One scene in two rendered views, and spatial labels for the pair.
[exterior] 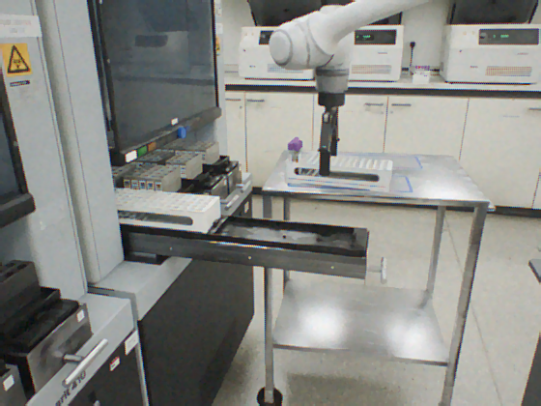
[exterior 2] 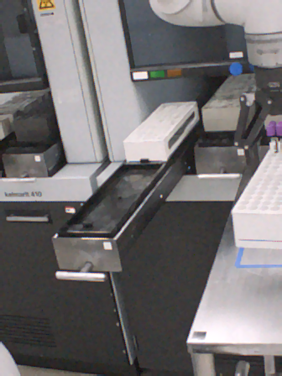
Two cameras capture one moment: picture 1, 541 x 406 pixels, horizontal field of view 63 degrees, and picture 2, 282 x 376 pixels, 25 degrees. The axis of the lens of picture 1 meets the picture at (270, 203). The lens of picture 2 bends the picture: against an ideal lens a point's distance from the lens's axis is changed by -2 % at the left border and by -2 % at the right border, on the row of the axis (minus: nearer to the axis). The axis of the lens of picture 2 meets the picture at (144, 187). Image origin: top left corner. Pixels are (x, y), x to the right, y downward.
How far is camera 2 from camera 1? 1.69 m
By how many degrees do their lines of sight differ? 90
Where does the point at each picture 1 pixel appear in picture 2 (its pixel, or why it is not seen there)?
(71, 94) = (88, 21)
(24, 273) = (39, 121)
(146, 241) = not seen: hidden behind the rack
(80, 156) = (96, 64)
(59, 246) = (73, 118)
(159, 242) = not seen: hidden behind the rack
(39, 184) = (58, 75)
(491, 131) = not seen: outside the picture
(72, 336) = (31, 166)
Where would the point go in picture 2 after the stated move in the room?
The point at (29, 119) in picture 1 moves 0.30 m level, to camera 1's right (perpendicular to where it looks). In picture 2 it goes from (53, 35) to (20, 60)
